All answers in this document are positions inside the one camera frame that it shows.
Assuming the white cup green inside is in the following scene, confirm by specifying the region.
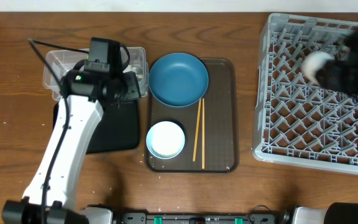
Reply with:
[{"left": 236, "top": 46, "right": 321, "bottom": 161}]
[{"left": 301, "top": 51, "right": 334, "bottom": 86}]

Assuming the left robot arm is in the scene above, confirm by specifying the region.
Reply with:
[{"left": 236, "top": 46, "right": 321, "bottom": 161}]
[{"left": 1, "top": 37, "right": 141, "bottom": 223}]

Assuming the grey dishwasher rack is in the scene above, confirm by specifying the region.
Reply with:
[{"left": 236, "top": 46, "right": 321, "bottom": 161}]
[{"left": 252, "top": 13, "right": 358, "bottom": 175}]

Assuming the brown serving tray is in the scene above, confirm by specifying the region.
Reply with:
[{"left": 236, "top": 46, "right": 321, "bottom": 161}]
[{"left": 145, "top": 58, "right": 239, "bottom": 173}]

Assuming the right wooden chopstick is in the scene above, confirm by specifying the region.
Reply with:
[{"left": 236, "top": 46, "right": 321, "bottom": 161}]
[{"left": 201, "top": 98, "right": 205, "bottom": 169}]

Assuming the wooden chopstick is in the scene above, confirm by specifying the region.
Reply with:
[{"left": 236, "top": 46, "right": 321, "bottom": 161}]
[
  {"left": 201, "top": 98, "right": 205, "bottom": 169},
  {"left": 192, "top": 99, "right": 201, "bottom": 162}
]

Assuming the left wooden chopstick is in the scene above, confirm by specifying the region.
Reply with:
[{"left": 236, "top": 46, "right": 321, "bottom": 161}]
[{"left": 192, "top": 99, "right": 201, "bottom": 162}]

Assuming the dark blue plate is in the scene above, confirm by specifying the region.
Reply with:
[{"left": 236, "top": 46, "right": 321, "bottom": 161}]
[{"left": 149, "top": 52, "right": 209, "bottom": 108}]

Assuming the light blue bowl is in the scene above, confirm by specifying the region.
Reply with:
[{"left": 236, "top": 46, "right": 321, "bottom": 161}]
[{"left": 146, "top": 121, "right": 185, "bottom": 159}]

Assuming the black plastic bin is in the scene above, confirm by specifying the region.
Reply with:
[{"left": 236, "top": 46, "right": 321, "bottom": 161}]
[{"left": 46, "top": 95, "right": 140, "bottom": 154}]

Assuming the clear plastic bin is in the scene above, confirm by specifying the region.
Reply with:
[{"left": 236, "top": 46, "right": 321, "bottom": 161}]
[{"left": 43, "top": 47, "right": 149, "bottom": 101}]

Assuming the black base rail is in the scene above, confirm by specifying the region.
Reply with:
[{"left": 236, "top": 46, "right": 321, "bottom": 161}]
[{"left": 112, "top": 212, "right": 291, "bottom": 224}]

